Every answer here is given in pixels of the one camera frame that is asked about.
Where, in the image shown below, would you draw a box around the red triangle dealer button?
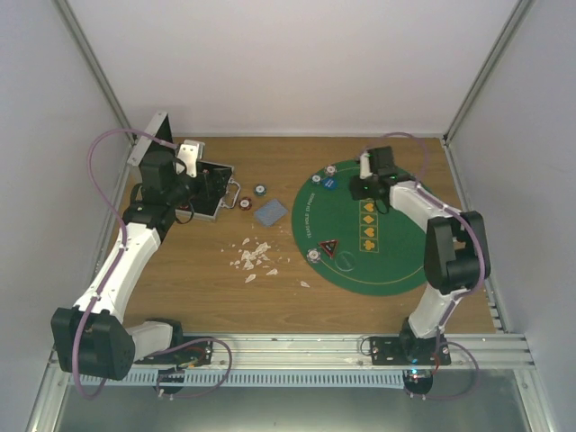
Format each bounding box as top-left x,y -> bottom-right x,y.
319,239 -> 339,259

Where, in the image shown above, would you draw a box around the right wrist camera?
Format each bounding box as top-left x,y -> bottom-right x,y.
358,151 -> 373,179

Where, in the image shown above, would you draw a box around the ten chips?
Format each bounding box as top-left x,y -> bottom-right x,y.
306,248 -> 321,264
325,165 -> 338,176

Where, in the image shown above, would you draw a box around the aluminium poker case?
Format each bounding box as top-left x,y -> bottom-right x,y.
128,136 -> 241,221

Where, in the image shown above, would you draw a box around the blue small blind button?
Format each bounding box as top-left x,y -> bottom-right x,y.
321,177 -> 338,191

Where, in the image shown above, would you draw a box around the red hundred chip stack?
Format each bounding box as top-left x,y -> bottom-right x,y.
238,197 -> 252,211

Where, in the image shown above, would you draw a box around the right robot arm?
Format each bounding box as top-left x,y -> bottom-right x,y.
349,147 -> 491,365

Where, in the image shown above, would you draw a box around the green fifty chip stack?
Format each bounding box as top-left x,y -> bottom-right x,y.
254,184 -> 267,196

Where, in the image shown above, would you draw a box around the round green poker mat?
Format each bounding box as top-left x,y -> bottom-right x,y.
292,159 -> 426,296

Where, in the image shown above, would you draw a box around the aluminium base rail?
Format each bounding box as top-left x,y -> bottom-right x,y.
77,334 -> 535,394

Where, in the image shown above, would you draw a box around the white debris pile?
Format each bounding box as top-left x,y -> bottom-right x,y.
218,236 -> 312,288

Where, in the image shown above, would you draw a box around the blue playing card deck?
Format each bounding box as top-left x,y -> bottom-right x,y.
254,199 -> 288,227

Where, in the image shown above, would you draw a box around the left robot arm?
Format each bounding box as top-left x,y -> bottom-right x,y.
50,142 -> 209,381

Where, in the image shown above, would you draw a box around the clear round button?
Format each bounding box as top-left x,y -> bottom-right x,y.
334,251 -> 356,273

